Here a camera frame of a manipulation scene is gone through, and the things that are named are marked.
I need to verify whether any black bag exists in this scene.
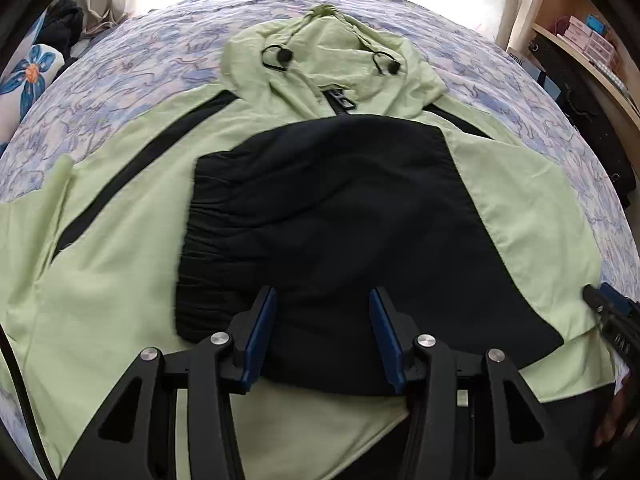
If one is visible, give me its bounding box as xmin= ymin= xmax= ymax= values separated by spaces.
xmin=527 ymin=30 xmax=640 ymax=206

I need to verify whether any blue and white box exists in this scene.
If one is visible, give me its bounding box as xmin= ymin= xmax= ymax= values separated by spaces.
xmin=506 ymin=47 xmax=546 ymax=83

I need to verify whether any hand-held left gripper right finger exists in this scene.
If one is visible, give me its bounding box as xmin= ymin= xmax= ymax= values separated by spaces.
xmin=369 ymin=287 xmax=581 ymax=480

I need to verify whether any dark clothes pile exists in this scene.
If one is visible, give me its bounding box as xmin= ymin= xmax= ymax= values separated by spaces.
xmin=42 ymin=0 xmax=85 ymax=56

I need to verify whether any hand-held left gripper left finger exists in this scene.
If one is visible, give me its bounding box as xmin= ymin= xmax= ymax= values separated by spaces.
xmin=57 ymin=286 xmax=277 ymax=480

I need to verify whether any green and black hooded jacket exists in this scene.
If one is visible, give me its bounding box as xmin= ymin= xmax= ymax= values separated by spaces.
xmin=0 ymin=4 xmax=618 ymax=480

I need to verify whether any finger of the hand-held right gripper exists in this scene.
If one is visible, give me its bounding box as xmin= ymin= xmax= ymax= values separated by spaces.
xmin=582 ymin=282 xmax=640 ymax=361

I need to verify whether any pink drawer organizer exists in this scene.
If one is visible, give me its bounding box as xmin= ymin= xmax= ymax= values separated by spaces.
xmin=555 ymin=15 xmax=618 ymax=68

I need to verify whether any blue flower patterned pillow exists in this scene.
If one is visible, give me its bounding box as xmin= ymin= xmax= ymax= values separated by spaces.
xmin=0 ymin=42 xmax=67 ymax=117

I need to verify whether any person's right hand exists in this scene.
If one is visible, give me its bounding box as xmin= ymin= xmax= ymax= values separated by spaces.
xmin=595 ymin=372 xmax=640 ymax=447

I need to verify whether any black cable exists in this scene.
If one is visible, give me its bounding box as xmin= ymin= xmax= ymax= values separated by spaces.
xmin=0 ymin=331 xmax=57 ymax=480

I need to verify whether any blue cat print bed blanket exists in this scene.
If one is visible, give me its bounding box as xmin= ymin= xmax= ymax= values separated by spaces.
xmin=0 ymin=0 xmax=636 ymax=480

